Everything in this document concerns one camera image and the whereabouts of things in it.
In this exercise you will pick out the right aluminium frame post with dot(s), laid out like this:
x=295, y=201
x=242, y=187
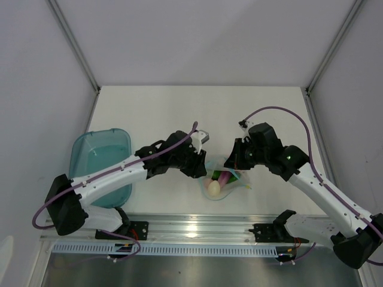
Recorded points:
x=336, y=43

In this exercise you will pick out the aluminium mounting rail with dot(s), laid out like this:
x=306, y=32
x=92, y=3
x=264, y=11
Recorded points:
x=186, y=228

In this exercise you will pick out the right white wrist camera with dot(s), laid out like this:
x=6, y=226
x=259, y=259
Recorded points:
x=245, y=125

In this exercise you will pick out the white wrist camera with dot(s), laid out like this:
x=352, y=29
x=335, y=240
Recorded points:
x=245, y=125
x=199, y=137

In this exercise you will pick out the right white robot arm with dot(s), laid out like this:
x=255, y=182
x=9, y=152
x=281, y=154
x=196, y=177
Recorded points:
x=354, y=234

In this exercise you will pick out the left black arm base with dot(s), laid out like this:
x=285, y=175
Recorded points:
x=138, y=230

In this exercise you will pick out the purple toy eggplant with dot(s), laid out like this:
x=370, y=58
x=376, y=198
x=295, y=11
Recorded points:
x=224, y=178

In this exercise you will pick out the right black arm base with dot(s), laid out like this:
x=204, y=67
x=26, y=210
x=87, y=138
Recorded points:
x=271, y=233

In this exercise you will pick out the teal plastic tray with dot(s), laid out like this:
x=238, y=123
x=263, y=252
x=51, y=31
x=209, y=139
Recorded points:
x=95, y=151

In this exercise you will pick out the left aluminium frame post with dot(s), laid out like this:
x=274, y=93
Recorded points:
x=68, y=34

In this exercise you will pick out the aluminium frame post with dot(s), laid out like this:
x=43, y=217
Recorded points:
x=68, y=34
x=336, y=43

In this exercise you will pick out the clear zip top bag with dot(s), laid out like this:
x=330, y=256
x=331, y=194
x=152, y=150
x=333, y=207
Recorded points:
x=239, y=180

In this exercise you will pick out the white toy egg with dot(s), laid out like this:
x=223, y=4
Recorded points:
x=214, y=189

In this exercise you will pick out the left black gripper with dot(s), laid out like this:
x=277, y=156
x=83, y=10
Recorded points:
x=197, y=168

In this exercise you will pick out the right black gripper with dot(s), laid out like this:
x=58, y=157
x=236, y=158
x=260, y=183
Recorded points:
x=235, y=159

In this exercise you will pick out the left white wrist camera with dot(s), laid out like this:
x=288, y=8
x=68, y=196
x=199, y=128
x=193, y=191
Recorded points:
x=199, y=137

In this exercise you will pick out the white slotted cable duct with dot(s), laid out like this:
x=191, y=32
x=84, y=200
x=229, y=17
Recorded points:
x=251, y=251

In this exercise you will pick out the green toy bell pepper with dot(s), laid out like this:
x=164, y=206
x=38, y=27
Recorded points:
x=215, y=175

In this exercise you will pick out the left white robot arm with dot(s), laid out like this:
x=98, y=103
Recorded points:
x=70, y=202

